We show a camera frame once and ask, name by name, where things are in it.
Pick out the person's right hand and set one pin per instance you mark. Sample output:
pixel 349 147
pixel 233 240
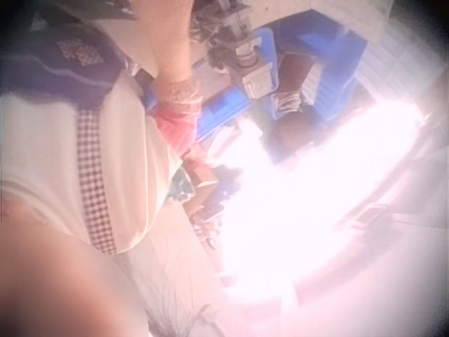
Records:
pixel 178 116

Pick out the heap of mixed small things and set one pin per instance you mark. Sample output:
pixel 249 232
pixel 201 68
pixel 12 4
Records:
pixel 207 196

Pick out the grey metal machine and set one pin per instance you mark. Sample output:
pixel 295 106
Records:
pixel 252 66

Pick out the heap of dark metal parts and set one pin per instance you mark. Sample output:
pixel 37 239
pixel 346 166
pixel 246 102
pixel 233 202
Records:
pixel 210 24

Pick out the white ribbed part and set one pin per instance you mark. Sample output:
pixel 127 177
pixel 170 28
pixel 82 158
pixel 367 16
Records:
pixel 286 102

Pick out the brown block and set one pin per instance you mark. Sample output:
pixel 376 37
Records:
pixel 293 75

